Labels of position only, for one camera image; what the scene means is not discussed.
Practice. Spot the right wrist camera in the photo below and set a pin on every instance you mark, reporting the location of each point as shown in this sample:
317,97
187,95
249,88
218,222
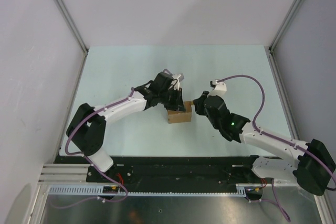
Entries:
219,88

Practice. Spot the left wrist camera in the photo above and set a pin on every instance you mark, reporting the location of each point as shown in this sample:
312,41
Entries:
177,79

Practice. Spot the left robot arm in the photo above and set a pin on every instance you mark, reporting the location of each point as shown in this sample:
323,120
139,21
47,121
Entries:
87,128

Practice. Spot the brown cardboard express box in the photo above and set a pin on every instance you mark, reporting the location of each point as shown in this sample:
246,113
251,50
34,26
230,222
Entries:
181,116

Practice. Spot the aluminium corner post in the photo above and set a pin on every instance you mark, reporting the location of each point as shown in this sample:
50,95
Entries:
60,4
288,19

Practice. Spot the left aluminium corner post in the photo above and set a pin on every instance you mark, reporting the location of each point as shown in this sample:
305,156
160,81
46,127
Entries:
60,4

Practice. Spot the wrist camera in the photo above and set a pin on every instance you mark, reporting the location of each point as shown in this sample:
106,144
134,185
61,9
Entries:
219,88
177,79

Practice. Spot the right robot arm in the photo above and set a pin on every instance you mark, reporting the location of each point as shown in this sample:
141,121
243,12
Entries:
313,166

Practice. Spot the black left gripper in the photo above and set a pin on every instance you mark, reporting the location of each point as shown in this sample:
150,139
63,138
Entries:
178,104

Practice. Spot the right aluminium corner post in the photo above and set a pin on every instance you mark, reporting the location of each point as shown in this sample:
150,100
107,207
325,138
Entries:
288,19

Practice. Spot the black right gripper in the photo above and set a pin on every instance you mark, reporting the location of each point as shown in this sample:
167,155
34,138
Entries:
199,103

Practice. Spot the white slotted cable duct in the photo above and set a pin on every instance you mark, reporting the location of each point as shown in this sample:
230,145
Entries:
101,190

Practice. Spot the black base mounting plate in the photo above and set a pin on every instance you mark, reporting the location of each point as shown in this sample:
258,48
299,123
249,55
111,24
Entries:
181,174

